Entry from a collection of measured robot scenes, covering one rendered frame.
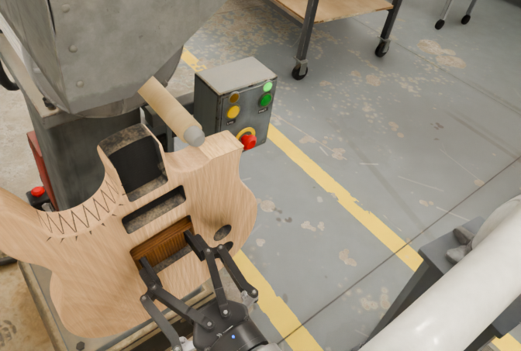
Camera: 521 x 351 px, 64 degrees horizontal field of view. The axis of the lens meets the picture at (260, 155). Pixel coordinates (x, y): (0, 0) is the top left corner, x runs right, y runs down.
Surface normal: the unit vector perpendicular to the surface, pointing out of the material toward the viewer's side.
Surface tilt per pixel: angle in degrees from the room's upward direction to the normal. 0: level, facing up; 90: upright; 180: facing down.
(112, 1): 90
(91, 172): 90
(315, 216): 0
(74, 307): 89
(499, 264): 2
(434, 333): 5
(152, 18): 90
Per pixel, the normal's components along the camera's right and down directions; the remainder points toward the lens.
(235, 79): 0.13, -0.72
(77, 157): 0.62, 0.59
